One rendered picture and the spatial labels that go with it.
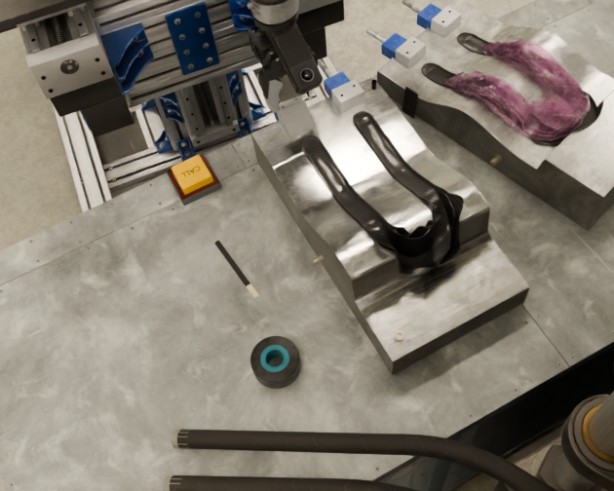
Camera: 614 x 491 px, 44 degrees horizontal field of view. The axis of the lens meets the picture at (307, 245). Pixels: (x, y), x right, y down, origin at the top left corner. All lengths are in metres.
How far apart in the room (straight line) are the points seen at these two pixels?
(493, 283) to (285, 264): 0.36
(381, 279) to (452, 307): 0.12
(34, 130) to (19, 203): 0.30
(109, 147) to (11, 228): 0.44
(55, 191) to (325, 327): 1.49
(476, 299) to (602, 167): 0.32
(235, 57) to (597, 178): 0.85
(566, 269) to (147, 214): 0.77
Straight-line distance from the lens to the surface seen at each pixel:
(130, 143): 2.36
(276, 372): 1.24
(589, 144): 1.40
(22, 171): 2.70
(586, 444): 1.02
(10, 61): 3.06
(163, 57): 1.73
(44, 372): 1.39
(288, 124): 1.39
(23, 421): 1.37
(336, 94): 1.42
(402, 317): 1.24
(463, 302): 1.26
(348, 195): 1.33
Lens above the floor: 1.99
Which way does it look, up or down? 60 degrees down
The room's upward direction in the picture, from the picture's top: 9 degrees counter-clockwise
